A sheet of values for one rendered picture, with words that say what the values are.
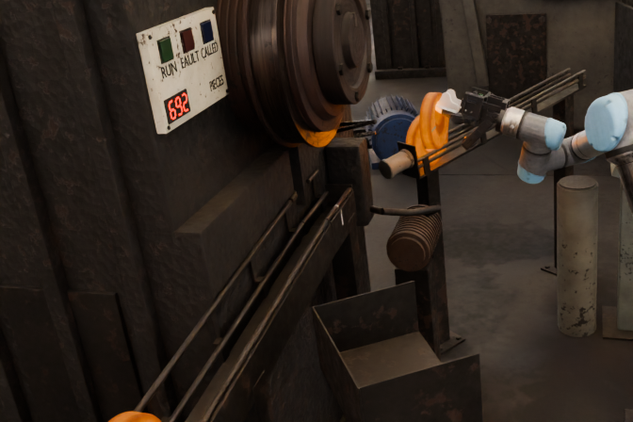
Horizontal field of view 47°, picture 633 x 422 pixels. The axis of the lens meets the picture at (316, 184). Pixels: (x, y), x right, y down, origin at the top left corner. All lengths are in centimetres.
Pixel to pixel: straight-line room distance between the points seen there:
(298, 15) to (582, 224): 121
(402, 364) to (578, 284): 115
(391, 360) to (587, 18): 304
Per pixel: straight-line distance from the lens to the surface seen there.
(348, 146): 193
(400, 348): 142
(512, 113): 196
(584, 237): 237
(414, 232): 204
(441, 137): 207
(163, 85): 132
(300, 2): 152
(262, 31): 147
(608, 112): 164
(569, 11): 420
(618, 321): 257
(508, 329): 257
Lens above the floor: 141
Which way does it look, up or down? 21 degrees down
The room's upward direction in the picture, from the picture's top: 8 degrees counter-clockwise
